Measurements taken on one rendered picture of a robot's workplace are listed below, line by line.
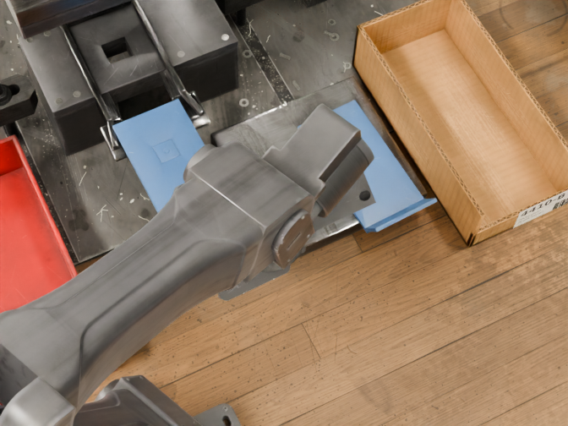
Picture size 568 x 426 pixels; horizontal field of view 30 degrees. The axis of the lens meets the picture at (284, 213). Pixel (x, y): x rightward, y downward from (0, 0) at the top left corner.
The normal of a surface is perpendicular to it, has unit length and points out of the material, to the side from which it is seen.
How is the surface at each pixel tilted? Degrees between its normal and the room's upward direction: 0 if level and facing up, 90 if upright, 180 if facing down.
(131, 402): 63
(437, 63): 0
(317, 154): 12
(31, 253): 0
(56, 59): 0
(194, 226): 19
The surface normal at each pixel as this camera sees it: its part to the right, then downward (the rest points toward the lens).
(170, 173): 0.05, -0.45
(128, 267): 0.24, -0.66
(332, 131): -0.11, -0.32
